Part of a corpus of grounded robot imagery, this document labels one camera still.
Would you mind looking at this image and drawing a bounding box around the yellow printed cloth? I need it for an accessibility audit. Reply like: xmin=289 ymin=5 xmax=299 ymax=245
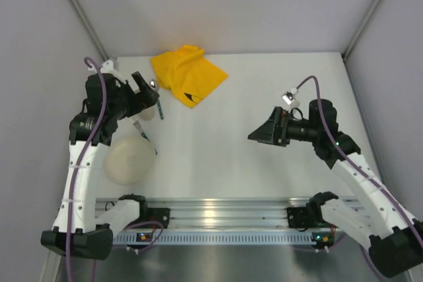
xmin=151 ymin=45 xmax=229 ymax=108

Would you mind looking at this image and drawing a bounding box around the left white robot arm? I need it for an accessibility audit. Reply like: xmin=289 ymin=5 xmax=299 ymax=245
xmin=40 ymin=72 xmax=159 ymax=260

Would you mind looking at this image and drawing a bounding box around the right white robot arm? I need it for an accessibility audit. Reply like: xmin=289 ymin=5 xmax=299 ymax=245
xmin=248 ymin=99 xmax=422 ymax=277

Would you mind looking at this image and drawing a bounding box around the cream paper cup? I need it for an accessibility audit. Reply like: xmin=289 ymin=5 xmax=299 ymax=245
xmin=138 ymin=107 xmax=155 ymax=122

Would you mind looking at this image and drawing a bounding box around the cream upturned bowl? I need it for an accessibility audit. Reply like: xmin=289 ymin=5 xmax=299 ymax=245
xmin=103 ymin=136 xmax=157 ymax=186

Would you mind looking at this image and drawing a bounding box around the metal spoon green handle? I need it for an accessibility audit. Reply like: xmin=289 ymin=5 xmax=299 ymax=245
xmin=149 ymin=79 xmax=164 ymax=120

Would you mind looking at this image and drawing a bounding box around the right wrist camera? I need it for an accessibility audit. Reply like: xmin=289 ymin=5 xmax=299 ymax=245
xmin=282 ymin=87 xmax=299 ymax=108

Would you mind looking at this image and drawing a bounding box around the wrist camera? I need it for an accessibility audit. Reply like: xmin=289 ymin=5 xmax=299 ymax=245
xmin=100 ymin=59 xmax=126 ymax=83
xmin=282 ymin=87 xmax=299 ymax=108

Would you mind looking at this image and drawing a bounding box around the metal fork green handle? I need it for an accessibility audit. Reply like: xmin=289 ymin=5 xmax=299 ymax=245
xmin=131 ymin=119 xmax=158 ymax=155

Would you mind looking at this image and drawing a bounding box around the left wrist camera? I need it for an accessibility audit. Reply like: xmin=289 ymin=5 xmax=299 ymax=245
xmin=100 ymin=59 xmax=126 ymax=83

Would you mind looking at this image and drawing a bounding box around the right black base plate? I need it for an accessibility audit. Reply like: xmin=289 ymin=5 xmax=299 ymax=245
xmin=286 ymin=207 xmax=312 ymax=232

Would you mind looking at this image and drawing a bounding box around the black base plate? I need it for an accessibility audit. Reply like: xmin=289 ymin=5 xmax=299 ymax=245
xmin=145 ymin=207 xmax=171 ymax=229
xmin=286 ymin=207 xmax=312 ymax=232

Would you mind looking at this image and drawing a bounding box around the left aluminium corner post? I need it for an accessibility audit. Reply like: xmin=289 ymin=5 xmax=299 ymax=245
xmin=67 ymin=0 xmax=109 ymax=60

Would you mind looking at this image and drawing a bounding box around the aluminium corner post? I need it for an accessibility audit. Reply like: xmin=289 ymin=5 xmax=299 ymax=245
xmin=67 ymin=0 xmax=109 ymax=60
xmin=341 ymin=0 xmax=383 ymax=63

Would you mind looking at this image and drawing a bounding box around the slotted cable duct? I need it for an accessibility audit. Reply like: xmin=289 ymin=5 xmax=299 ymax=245
xmin=113 ymin=230 xmax=334 ymax=246

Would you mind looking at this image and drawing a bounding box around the aluminium mounting rail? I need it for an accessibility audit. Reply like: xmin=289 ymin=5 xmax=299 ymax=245
xmin=147 ymin=197 xmax=309 ymax=230

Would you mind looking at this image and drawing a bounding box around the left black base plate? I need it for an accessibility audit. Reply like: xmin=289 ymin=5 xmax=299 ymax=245
xmin=145 ymin=207 xmax=171 ymax=229

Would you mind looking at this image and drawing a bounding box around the right aluminium corner post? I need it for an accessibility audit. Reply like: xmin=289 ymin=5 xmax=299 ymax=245
xmin=341 ymin=0 xmax=383 ymax=63

